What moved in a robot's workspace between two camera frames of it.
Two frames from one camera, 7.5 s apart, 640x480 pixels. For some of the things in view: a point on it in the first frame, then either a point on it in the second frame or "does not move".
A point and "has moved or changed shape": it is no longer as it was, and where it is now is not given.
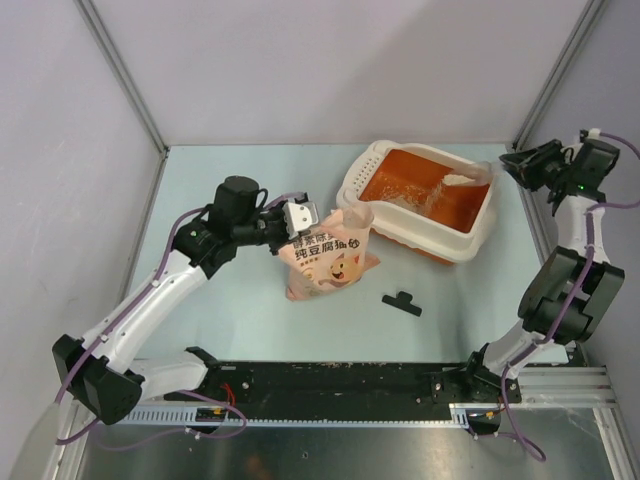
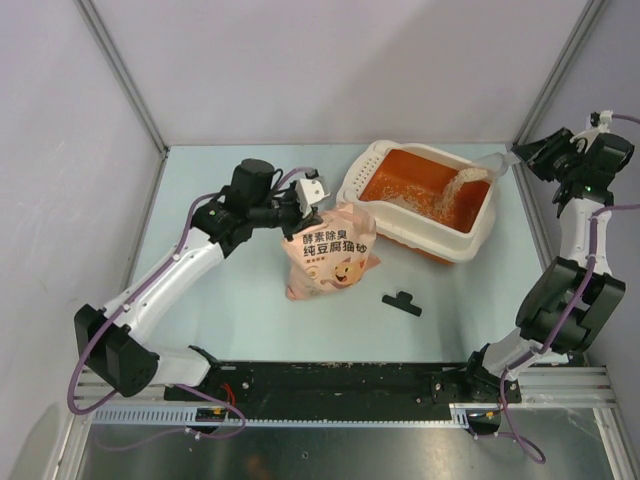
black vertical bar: [343, 390] does not move
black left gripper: [284, 240] to [311, 219]
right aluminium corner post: [558, 72] does not move
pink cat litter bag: [332, 252] does not move
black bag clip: [404, 302] does not move
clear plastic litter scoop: [476, 174] has moved or changed shape
